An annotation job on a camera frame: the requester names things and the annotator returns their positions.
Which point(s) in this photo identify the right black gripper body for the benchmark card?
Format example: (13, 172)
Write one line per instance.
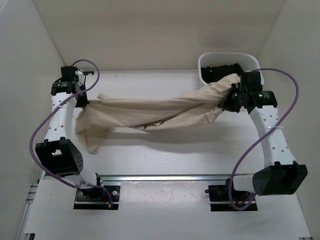
(232, 102)

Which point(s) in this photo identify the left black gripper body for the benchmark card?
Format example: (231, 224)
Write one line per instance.
(81, 100)

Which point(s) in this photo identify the beige trousers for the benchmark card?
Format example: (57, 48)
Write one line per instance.
(192, 108)

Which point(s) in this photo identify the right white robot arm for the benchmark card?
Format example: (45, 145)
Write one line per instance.
(281, 175)

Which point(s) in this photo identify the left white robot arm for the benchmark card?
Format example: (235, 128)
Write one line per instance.
(56, 154)

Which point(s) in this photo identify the black folded trousers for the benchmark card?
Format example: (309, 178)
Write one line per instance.
(214, 74)

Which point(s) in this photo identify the small blue label sticker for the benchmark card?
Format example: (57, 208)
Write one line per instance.
(91, 73)

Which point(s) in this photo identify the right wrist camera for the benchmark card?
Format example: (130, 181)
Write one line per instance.
(251, 81)

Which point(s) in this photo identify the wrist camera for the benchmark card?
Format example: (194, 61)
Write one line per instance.
(251, 81)
(72, 74)

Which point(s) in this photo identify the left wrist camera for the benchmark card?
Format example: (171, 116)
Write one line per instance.
(72, 74)

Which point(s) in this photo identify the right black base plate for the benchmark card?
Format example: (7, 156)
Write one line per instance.
(219, 198)

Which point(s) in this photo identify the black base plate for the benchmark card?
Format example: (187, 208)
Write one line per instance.
(94, 199)
(219, 198)

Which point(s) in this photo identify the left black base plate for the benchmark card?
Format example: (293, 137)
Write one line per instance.
(94, 199)

